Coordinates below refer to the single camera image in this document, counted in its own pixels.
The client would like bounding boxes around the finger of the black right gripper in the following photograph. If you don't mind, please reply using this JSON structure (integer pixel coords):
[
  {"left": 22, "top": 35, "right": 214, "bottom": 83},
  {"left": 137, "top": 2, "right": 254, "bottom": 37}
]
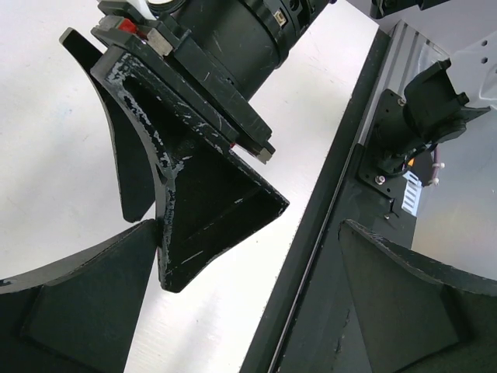
[
  {"left": 59, "top": 26, "right": 163, "bottom": 222},
  {"left": 92, "top": 47, "right": 288, "bottom": 293}
]

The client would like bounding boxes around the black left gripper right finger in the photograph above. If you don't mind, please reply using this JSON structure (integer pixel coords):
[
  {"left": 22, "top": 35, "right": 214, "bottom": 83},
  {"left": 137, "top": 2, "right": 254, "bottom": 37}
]
[{"left": 339, "top": 220, "right": 496, "bottom": 372}]

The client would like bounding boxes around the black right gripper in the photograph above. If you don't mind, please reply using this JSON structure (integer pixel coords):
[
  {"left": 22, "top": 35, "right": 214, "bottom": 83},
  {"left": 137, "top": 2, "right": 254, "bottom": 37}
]
[{"left": 98, "top": 1, "right": 328, "bottom": 163}]

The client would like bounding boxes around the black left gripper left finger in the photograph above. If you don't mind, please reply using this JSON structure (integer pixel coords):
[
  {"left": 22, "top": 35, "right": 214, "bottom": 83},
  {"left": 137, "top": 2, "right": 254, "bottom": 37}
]
[{"left": 1, "top": 220, "right": 156, "bottom": 372}]

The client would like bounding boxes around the white slotted cable duct right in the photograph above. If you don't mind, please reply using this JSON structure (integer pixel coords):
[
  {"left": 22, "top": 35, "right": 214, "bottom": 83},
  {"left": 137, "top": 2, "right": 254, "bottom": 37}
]
[{"left": 401, "top": 171, "right": 422, "bottom": 217}]

